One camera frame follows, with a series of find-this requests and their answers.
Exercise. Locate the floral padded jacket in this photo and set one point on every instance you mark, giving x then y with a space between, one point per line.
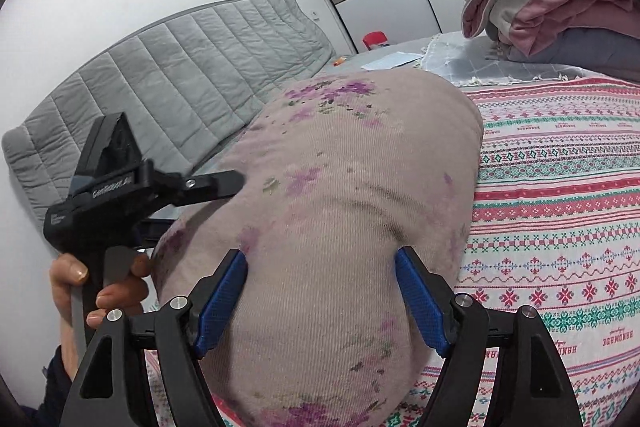
340 217

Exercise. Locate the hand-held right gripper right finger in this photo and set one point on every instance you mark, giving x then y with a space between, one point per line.
420 302

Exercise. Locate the white paper sheet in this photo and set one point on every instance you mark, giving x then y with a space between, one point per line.
390 61

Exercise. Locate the grey quilted headboard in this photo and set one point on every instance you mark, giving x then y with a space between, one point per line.
175 72

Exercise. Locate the grey-blue folded duvet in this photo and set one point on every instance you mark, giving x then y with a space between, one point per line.
590 52

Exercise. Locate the person's left forearm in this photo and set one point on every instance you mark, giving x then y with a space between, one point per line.
67 347

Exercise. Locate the person's left hand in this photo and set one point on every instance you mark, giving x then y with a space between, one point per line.
70 277

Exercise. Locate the patterned striped bedspread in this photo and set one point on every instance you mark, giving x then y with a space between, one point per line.
550 207

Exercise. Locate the white fringed lace cloth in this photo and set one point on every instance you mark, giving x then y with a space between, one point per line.
465 62

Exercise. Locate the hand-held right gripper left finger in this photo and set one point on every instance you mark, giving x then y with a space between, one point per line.
220 302

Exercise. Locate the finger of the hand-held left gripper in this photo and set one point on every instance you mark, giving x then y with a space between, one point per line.
152 234
215 184

